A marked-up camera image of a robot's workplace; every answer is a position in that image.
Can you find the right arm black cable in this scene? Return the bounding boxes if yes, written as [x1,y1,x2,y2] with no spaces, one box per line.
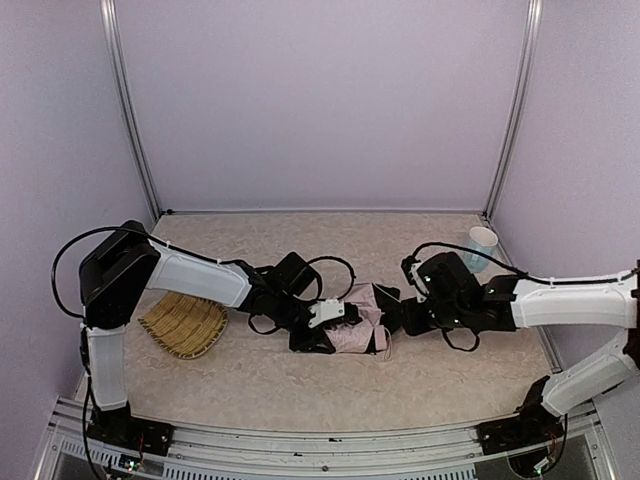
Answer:
[409,241,640,287]

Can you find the aluminium front rail frame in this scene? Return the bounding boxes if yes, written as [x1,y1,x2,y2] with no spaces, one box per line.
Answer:
[28,398,618,479]

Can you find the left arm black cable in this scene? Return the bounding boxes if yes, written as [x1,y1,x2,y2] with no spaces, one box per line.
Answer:
[49,226,151,319]

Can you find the right aluminium corner post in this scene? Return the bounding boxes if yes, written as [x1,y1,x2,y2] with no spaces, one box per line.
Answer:
[483,0,544,223]

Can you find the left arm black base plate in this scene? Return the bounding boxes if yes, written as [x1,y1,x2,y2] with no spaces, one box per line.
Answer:
[87,407,175,456]

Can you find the aluminium corner post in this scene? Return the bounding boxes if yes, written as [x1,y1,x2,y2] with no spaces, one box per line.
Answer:
[483,0,544,223]
[99,0,163,222]

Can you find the woven bamboo tray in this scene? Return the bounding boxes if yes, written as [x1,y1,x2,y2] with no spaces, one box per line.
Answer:
[138,292,228,360]

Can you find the light blue paper cup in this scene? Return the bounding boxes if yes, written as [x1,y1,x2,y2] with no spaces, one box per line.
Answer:
[463,226,499,274]

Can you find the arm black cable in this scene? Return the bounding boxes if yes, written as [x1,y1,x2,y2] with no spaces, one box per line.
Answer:
[49,226,151,319]
[409,241,640,287]

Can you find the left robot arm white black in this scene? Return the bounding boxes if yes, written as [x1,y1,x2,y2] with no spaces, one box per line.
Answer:
[79,221,344,412]

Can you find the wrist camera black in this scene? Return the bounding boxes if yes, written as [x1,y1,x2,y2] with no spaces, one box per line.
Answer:
[308,299,346,329]
[401,255,424,291]

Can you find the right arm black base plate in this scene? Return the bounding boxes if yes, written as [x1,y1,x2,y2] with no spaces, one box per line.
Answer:
[476,409,565,455]

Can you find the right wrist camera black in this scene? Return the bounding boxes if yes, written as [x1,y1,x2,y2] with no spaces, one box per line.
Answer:
[401,255,424,291]

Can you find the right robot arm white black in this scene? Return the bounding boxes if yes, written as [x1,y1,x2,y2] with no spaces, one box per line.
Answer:
[401,252,639,423]

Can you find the left camera black cable loop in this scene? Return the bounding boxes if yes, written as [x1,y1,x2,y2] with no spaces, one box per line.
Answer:
[304,254,359,301]

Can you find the left aluminium corner post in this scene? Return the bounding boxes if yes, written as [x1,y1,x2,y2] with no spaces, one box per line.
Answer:
[99,0,163,222]

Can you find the pink and black folding umbrella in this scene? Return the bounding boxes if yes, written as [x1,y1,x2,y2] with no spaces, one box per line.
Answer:
[325,283,401,359]

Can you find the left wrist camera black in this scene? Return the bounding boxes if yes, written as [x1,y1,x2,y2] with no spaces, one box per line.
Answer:
[308,299,346,329]

